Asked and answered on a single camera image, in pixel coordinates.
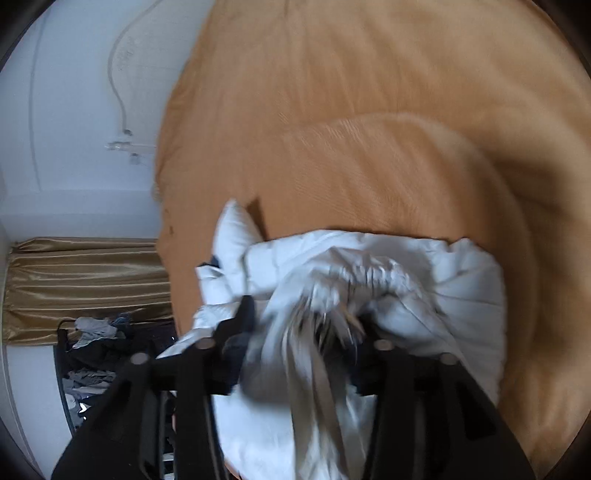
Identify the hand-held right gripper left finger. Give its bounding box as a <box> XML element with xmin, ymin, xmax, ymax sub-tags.
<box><xmin>51</xmin><ymin>295</ymin><xmax>257</xmax><ymax>480</ymax></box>

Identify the grey hanging garment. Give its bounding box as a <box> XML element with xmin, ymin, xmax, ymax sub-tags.
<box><xmin>73</xmin><ymin>316</ymin><xmax>122</xmax><ymax>348</ymax></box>

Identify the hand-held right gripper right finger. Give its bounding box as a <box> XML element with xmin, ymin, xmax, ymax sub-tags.
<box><xmin>355</xmin><ymin>339</ymin><xmax>536</xmax><ymax>480</ymax></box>

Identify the golden curtain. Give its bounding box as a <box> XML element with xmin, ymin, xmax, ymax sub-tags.
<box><xmin>4</xmin><ymin>237</ymin><xmax>174</xmax><ymax>344</ymax></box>

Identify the white puffer jacket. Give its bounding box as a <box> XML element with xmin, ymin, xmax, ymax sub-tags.
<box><xmin>157</xmin><ymin>199</ymin><xmax>506</xmax><ymax>480</ymax></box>

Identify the orange quilted blanket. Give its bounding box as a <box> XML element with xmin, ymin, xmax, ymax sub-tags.
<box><xmin>154</xmin><ymin>0</ymin><xmax>591</xmax><ymax>476</ymax></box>

